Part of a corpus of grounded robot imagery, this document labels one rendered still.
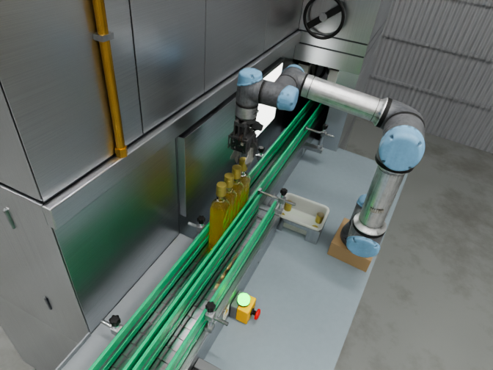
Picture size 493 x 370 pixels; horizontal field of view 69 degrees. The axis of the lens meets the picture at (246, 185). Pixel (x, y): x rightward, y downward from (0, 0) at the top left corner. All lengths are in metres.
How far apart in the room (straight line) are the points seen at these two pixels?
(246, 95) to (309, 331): 0.84
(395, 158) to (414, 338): 1.57
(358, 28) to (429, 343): 1.81
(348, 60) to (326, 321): 1.32
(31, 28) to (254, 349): 1.08
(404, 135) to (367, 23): 1.03
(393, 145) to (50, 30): 0.85
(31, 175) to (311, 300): 1.05
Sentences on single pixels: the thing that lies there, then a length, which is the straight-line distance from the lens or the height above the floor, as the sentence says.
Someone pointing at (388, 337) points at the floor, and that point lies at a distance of 2.41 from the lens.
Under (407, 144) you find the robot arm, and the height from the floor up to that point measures 1.43.
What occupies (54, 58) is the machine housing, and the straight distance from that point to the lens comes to 0.76.
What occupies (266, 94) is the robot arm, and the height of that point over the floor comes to 1.46.
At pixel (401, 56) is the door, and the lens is 4.42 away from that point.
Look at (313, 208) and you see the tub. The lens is 1.71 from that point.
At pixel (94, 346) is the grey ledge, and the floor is 0.88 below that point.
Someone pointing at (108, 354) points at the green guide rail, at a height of 0.95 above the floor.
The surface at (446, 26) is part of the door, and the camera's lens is 4.32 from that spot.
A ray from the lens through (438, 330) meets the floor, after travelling 2.59.
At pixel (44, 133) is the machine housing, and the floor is 1.54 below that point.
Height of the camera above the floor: 1.92
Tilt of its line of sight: 39 degrees down
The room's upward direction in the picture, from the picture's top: 7 degrees clockwise
